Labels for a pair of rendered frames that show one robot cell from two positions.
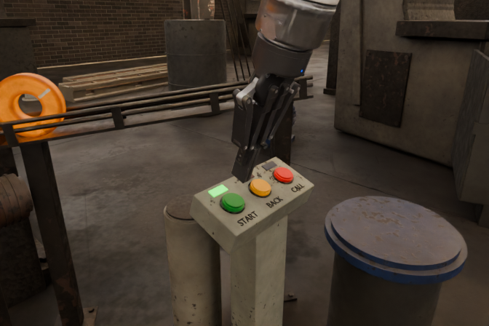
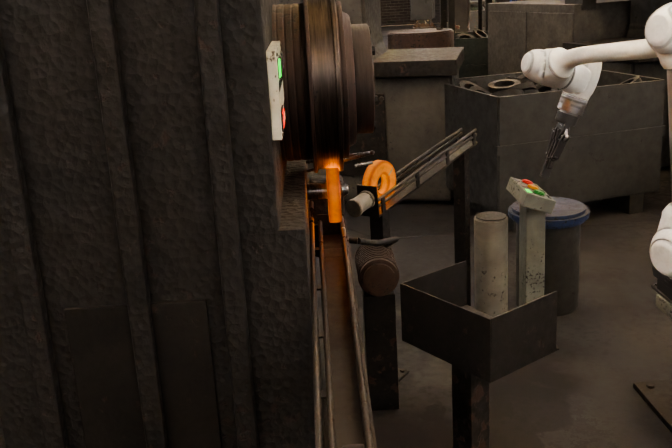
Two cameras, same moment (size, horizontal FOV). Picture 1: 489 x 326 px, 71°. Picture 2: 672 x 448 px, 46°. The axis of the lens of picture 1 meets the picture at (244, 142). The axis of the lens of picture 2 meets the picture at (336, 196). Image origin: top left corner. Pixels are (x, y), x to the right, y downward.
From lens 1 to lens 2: 258 cm
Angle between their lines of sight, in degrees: 41
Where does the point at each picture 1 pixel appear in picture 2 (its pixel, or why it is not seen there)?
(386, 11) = not seen: hidden behind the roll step
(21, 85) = (382, 168)
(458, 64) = (434, 99)
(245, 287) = (538, 244)
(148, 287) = not seen: hidden behind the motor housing
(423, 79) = (402, 119)
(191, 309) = (504, 280)
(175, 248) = (497, 240)
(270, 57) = (572, 120)
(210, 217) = (539, 199)
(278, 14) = (578, 105)
